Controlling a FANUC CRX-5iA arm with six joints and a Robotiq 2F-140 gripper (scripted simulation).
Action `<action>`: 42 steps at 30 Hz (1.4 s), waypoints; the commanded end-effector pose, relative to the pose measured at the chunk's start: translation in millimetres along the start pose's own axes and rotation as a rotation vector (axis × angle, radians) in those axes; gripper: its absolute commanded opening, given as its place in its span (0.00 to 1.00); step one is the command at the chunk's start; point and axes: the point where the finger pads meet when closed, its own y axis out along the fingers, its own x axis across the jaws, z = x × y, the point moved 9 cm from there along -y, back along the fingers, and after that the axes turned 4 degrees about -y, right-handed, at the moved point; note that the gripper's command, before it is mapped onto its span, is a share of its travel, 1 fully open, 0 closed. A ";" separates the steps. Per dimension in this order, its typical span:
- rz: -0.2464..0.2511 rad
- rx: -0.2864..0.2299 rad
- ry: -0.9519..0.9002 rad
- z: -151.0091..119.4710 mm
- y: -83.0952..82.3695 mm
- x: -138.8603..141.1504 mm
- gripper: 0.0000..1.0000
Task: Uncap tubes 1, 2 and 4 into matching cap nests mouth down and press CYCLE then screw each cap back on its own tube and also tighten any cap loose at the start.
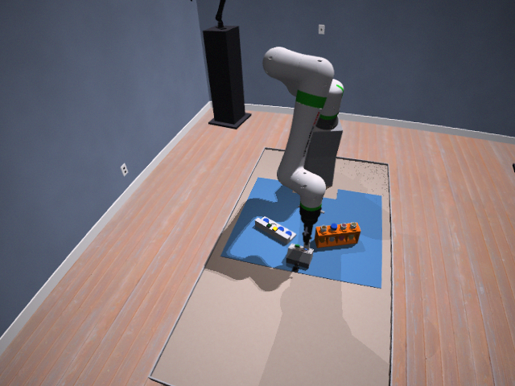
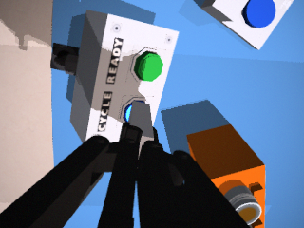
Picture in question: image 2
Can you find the blue flat mat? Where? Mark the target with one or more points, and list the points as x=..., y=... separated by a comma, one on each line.
x=215, y=78

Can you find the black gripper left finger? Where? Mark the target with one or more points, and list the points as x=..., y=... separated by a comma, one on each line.
x=53, y=199

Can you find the white control panel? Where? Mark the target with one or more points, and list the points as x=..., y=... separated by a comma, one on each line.
x=120, y=61

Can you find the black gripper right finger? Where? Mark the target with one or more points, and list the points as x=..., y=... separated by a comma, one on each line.
x=161, y=205

